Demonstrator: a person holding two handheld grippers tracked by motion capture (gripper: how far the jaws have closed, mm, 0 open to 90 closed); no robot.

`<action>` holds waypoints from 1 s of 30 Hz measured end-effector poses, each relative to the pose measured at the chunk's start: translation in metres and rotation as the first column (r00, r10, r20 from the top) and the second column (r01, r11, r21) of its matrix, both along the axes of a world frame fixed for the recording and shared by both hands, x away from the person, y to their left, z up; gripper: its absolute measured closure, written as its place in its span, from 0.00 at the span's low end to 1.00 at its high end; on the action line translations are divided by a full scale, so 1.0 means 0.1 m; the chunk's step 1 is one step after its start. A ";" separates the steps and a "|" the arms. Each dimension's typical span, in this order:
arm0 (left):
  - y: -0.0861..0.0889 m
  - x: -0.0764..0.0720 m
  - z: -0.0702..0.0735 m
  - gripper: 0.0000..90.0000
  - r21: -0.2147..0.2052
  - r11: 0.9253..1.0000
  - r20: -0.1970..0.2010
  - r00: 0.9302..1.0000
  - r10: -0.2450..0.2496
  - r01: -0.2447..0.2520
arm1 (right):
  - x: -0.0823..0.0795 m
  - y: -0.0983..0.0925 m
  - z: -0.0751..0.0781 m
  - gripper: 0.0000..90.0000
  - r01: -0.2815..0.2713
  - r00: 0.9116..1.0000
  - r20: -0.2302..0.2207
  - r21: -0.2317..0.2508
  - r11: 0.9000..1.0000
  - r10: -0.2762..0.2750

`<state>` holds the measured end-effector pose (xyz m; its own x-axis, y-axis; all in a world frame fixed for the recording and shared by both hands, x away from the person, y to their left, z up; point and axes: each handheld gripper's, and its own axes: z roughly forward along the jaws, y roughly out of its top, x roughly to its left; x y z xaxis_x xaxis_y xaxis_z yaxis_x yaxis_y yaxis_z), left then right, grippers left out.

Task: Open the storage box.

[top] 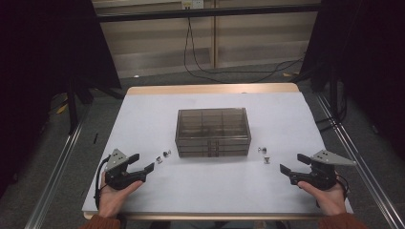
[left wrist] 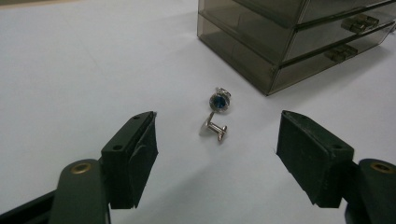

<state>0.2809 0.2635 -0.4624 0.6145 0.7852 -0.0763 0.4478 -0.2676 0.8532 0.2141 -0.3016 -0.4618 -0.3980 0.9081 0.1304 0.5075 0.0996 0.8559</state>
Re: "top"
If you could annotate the yellow floor tape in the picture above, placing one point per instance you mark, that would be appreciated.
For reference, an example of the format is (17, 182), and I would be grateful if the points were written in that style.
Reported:
(62, 108)

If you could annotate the person's left hand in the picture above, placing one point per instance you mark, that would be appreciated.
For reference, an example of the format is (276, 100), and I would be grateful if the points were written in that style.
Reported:
(111, 200)

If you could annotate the small round silver piece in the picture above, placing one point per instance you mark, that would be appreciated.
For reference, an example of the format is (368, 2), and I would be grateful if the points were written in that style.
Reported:
(166, 153)
(262, 149)

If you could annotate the black curtain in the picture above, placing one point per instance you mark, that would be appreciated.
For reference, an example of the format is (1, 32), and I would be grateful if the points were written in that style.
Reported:
(369, 63)
(38, 79)

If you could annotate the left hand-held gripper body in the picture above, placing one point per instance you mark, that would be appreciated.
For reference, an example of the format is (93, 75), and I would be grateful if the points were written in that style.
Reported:
(116, 178)

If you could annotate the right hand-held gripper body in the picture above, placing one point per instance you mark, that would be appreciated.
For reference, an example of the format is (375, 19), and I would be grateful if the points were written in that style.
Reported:
(321, 178)

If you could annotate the white wall socket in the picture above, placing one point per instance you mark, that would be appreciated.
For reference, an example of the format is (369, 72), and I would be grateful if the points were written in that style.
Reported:
(192, 4)

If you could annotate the metal floor rail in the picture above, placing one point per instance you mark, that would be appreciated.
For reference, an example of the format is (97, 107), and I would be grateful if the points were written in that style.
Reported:
(366, 171)
(54, 178)

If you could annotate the small black stick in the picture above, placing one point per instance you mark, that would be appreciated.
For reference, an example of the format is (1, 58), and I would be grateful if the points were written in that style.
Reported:
(95, 137)

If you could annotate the black horizontal bar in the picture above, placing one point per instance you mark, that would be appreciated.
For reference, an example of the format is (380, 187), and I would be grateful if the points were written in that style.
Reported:
(207, 12)

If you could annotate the person's right hand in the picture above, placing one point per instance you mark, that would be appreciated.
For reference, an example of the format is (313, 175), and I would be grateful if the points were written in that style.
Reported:
(331, 200)

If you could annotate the white table mat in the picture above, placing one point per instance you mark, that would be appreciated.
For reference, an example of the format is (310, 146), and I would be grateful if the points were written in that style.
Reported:
(143, 120)

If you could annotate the smoky transparent drawer cabinet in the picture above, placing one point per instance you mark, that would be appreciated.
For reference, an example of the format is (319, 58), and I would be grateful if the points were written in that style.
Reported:
(211, 124)

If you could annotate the black metal stand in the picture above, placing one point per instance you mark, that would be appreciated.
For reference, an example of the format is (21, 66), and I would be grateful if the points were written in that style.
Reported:
(333, 95)
(72, 108)

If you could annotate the wooden table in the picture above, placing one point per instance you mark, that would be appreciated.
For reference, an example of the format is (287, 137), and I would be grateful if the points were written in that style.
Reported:
(210, 88)

